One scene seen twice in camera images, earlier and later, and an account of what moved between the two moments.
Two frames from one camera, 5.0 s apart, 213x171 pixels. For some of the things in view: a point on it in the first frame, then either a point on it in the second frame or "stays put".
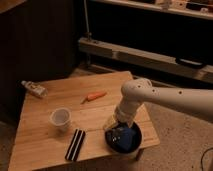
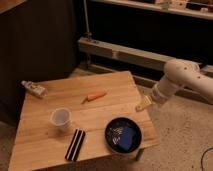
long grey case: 146,59 stays put
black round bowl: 122,138 stays put
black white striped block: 75,146 stays put
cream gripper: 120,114 → 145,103
